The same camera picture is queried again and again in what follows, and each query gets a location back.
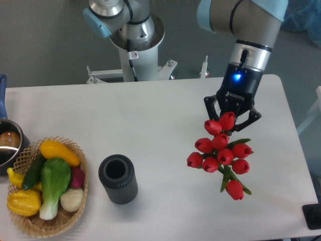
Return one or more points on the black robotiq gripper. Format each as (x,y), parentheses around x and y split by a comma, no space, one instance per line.
(236,95)

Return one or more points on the red tulip bouquet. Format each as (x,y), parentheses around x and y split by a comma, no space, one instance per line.
(218,154)

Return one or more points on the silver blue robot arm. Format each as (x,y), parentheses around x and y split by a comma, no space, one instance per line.
(255,24)

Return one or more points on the dark grey ribbed vase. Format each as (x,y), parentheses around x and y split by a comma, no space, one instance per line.
(117,175)

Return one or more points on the blue plastic bag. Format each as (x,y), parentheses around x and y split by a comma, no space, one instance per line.
(303,16)

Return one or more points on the black device at edge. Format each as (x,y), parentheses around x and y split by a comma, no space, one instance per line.
(311,214)

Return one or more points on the red radish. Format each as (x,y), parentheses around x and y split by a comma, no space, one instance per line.
(77,178)

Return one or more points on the white garlic bulb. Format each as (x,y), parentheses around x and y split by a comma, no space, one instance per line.
(72,199)

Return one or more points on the yellow squash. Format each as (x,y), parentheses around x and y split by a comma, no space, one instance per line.
(54,149)

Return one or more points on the green bok choy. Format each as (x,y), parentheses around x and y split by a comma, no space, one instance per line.
(55,177)

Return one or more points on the green cucumber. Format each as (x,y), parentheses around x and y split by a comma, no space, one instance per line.
(33,175)

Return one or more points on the yellow bell pepper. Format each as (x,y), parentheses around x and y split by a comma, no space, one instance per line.
(24,203)

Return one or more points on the small yellow gourd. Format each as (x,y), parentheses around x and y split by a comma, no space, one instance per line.
(16,179)

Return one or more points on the woven wicker basket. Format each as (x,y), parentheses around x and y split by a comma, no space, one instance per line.
(33,226)

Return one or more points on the white frame at right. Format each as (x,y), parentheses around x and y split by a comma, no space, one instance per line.
(312,113)

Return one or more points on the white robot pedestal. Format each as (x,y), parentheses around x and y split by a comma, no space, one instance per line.
(138,50)

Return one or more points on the blue handled steel pot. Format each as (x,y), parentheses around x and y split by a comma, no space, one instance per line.
(13,139)

